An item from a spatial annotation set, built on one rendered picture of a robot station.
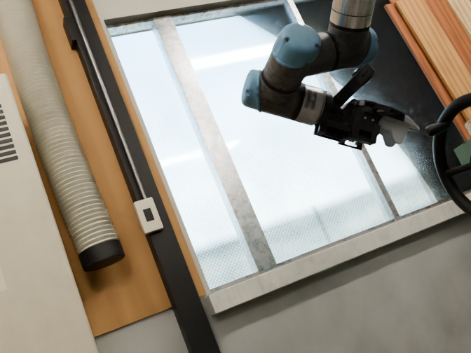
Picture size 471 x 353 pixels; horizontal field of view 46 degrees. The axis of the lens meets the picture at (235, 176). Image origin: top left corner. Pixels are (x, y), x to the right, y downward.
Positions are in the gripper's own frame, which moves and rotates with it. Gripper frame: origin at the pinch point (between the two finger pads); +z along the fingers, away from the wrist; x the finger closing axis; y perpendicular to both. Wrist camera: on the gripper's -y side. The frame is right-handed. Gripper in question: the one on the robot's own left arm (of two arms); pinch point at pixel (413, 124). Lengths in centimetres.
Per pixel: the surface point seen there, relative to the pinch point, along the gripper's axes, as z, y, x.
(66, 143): -79, 4, -106
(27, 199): -84, 27, -88
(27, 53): -103, -28, -114
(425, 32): 71, -106, -149
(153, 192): -45, 12, -117
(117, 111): -66, -17, -123
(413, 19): 64, -112, -150
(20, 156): -90, 14, -91
